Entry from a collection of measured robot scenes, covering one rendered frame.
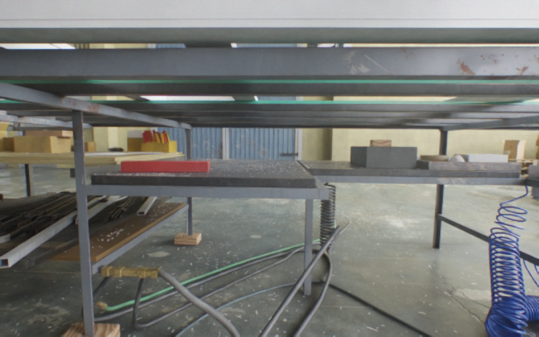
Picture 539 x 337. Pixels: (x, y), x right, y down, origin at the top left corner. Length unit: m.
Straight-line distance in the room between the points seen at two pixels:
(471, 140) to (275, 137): 5.04
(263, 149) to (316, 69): 6.50
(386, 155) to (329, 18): 0.97
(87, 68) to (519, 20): 0.67
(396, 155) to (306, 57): 0.96
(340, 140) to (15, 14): 6.47
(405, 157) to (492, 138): 7.52
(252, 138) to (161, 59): 6.50
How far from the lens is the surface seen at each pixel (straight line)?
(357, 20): 0.46
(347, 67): 0.48
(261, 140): 6.93
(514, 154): 7.84
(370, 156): 1.31
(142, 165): 1.03
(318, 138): 7.06
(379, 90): 0.75
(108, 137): 7.93
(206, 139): 7.18
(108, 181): 0.99
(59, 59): 0.60
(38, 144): 1.87
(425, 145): 7.93
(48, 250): 1.21
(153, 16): 0.48
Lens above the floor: 0.69
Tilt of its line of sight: 5 degrees down
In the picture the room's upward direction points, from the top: 1 degrees clockwise
